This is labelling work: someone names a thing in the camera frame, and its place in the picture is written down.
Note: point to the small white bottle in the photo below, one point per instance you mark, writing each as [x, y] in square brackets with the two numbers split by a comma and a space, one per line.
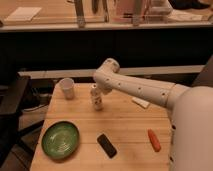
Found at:
[96, 97]

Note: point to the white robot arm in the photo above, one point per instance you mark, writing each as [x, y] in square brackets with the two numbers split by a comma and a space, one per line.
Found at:
[191, 114]

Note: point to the white paper cup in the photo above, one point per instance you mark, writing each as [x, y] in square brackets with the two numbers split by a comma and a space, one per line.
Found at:
[67, 87]

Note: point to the white sponge block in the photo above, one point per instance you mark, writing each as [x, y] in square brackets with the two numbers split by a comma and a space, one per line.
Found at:
[144, 104]

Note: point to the black rectangular phone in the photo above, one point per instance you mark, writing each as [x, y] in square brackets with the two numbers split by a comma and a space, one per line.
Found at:
[107, 146]

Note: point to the green round plate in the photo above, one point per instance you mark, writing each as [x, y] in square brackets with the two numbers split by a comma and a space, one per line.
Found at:
[60, 140]

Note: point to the orange carrot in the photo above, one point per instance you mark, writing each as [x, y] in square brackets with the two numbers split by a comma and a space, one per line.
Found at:
[154, 140]

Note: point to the black chair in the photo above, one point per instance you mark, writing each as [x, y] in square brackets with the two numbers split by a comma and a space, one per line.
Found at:
[10, 111]

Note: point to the white paper sheet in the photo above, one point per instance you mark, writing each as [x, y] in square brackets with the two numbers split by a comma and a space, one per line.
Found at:
[23, 14]

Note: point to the metal frame post right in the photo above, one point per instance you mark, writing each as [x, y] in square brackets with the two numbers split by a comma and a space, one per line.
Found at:
[137, 8]

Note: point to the metal frame post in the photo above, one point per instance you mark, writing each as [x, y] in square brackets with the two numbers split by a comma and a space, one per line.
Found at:
[137, 8]
[79, 13]

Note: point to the metal frame post left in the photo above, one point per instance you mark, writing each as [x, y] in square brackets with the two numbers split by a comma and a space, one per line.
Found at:
[79, 13]

